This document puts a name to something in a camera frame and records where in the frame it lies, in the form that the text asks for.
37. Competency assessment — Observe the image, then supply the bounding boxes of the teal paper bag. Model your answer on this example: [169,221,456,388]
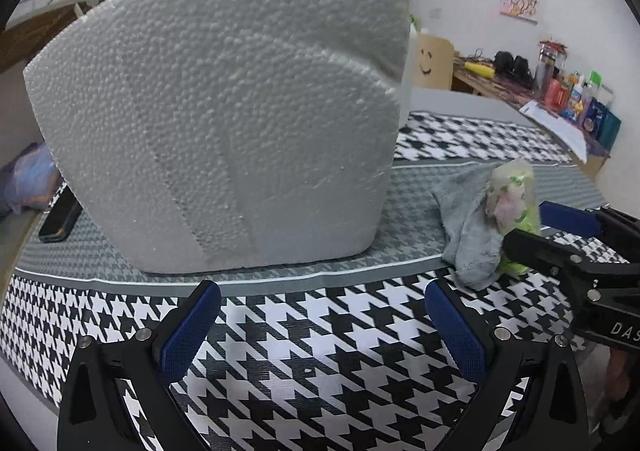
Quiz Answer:
[597,101,622,147]

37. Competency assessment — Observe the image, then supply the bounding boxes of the black headphones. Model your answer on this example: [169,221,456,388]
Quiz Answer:
[494,51,533,82]

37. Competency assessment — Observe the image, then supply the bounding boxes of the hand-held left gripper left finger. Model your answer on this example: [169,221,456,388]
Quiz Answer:
[56,279,222,451]

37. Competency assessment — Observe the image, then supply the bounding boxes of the white printed paper sheet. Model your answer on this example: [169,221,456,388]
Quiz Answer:
[519,100,588,163]

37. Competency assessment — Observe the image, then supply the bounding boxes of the white foam box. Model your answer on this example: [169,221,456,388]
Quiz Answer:
[22,0,417,276]

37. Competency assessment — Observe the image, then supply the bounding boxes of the desk with patterned cloth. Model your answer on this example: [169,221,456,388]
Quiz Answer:
[452,56,611,167]

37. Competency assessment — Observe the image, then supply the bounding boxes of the person's right hand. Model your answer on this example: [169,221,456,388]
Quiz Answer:
[602,347,640,437]

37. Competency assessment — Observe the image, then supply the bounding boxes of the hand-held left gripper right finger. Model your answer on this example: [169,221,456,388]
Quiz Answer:
[424,277,592,451]

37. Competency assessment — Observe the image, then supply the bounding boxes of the cardboard box with smiley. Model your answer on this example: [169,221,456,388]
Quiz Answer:
[411,32,455,92]

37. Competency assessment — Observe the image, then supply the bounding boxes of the green capped bottle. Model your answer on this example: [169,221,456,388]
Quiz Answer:
[582,71,603,103]

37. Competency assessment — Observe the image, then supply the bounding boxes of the black smartphone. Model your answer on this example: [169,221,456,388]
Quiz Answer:
[39,186,82,243]

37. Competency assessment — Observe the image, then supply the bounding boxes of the grey sock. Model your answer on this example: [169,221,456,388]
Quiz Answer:
[431,164,507,291]

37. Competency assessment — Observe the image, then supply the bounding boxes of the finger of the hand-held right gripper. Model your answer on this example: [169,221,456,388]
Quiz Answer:
[539,201,640,264]
[501,228,601,312]

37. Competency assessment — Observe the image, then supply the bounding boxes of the houndstooth tablecloth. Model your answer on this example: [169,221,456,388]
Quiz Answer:
[0,111,632,451]

